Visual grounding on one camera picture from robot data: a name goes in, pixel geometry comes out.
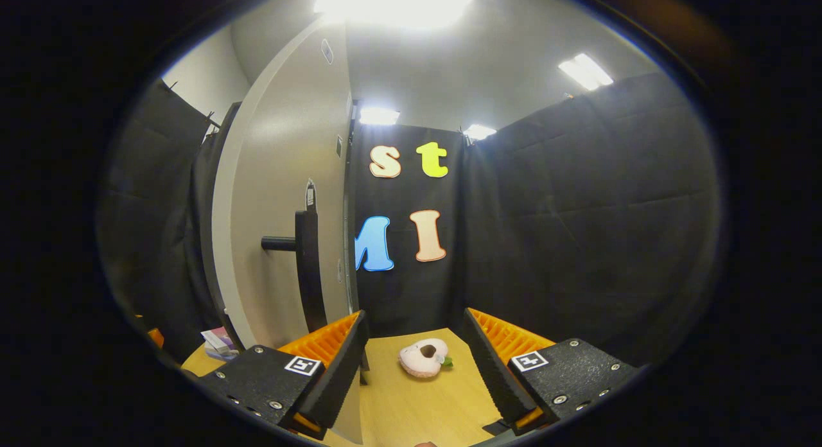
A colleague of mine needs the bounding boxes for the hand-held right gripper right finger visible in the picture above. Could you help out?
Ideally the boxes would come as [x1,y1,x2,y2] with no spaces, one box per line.
[461,307,643,436]

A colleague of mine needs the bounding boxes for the pink plush toy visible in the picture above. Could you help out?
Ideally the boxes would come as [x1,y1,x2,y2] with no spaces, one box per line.
[398,338,454,379]

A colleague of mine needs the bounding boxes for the black backdrop cloth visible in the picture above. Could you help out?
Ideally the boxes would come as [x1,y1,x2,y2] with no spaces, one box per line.
[96,71,720,367]

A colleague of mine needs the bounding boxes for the grey cabinet door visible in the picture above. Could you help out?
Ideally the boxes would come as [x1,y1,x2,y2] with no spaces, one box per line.
[211,17,363,445]

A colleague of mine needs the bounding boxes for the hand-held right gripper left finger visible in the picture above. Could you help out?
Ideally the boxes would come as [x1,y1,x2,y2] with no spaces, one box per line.
[196,309,370,441]

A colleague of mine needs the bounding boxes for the black cabinet door handle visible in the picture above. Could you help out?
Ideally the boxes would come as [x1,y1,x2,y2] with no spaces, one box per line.
[261,209,329,334]

